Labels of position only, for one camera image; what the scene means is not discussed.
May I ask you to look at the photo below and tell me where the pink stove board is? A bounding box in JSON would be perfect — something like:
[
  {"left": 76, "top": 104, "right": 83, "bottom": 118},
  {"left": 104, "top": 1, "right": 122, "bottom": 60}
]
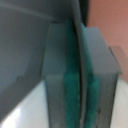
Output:
[{"left": 87, "top": 0, "right": 128, "bottom": 82}]

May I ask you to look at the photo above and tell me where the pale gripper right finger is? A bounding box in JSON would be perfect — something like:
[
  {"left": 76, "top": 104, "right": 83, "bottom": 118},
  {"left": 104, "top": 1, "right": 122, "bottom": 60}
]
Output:
[{"left": 83, "top": 28, "right": 121, "bottom": 128}]

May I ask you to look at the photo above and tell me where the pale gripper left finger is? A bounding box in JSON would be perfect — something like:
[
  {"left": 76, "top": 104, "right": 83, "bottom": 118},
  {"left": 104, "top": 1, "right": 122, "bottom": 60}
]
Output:
[{"left": 42, "top": 20, "right": 80, "bottom": 128}]

